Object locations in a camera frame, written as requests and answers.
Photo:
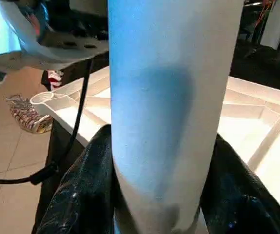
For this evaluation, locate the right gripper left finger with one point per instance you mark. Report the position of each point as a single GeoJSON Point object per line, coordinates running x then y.
{"type": "Point", "coordinates": [81, 195]}

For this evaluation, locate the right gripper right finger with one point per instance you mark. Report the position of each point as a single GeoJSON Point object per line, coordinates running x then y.
{"type": "Point", "coordinates": [237, 200]}

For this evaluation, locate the white plastic table top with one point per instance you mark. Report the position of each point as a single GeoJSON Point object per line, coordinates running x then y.
{"type": "Point", "coordinates": [257, 126]}

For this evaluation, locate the white plastic table leg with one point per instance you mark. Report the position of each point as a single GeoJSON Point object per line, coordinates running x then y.
{"type": "Point", "coordinates": [174, 73]}

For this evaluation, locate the red white floor object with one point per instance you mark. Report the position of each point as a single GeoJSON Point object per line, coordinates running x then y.
{"type": "Point", "coordinates": [56, 79]}

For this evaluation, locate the black work surface mat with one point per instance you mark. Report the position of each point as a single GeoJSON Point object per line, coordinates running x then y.
{"type": "Point", "coordinates": [267, 63]}

